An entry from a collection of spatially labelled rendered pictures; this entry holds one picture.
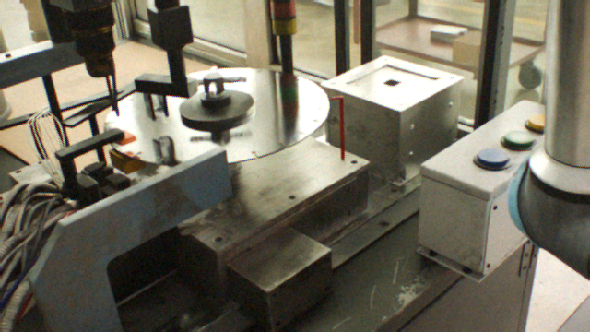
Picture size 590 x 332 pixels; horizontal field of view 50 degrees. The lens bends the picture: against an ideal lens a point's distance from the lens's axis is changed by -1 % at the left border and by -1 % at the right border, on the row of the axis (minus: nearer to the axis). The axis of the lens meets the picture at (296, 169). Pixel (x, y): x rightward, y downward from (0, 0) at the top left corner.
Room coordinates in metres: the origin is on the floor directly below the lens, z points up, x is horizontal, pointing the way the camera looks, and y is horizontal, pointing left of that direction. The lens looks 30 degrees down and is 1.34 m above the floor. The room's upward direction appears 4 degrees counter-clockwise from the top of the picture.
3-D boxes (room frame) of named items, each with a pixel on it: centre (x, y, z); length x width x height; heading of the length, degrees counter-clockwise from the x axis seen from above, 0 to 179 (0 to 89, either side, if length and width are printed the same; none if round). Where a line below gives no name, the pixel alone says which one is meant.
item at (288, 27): (1.14, 0.00, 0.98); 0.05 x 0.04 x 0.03; 42
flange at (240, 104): (0.85, 0.11, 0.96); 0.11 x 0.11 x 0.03
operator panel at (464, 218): (0.80, -0.31, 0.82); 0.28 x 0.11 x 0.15; 132
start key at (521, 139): (0.79, -0.32, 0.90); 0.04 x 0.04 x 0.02
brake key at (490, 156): (0.74, -0.27, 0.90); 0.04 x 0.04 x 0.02
